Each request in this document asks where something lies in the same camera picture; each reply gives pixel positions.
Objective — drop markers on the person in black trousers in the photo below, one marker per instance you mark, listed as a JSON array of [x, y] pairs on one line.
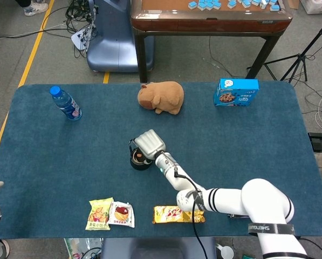
[[35, 8]]

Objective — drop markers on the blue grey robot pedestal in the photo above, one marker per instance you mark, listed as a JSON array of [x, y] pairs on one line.
[[115, 46]]

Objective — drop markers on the blue table mat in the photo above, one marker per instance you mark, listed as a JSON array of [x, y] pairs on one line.
[[96, 148]]

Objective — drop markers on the black foot pedal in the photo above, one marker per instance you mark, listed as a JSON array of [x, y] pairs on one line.
[[321, 141]]

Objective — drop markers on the white power strip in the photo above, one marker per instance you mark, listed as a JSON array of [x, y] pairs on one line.
[[79, 39]]

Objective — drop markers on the black tripod stand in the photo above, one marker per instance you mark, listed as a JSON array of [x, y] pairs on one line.
[[299, 58]]

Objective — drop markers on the brown mahjong table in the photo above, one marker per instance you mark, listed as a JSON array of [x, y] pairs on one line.
[[204, 24]]

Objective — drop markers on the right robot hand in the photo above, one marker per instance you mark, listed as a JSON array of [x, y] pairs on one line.
[[150, 144]]

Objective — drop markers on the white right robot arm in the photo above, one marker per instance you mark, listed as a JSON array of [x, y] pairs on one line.
[[231, 202]]

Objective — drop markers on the yellow biscuit pack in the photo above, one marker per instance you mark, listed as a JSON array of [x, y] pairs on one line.
[[166, 214]]

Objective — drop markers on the white plastic scoop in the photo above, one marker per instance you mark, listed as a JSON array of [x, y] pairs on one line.
[[226, 252]]

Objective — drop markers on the blue cookie box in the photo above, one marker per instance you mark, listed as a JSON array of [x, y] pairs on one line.
[[239, 94]]

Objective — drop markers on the brown capybara plush toy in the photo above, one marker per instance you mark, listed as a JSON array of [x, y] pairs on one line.
[[166, 94]]

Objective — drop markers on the green yellow snack bag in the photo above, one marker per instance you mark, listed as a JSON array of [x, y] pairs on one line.
[[97, 215]]

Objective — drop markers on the water bottle with blue cap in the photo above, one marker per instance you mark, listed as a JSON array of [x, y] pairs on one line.
[[67, 106]]

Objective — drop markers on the black teapot lid orange knob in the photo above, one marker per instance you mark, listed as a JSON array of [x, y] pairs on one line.
[[137, 159]]

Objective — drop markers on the white red snack packet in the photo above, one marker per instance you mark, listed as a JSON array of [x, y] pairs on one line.
[[121, 214]]

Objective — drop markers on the black purple small carton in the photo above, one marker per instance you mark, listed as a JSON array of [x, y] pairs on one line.
[[237, 216]]

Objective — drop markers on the grey blue robot body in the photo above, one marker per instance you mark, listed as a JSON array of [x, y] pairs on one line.
[[158, 248]]

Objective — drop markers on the cardboard box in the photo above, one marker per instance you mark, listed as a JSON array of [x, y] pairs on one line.
[[294, 3]]

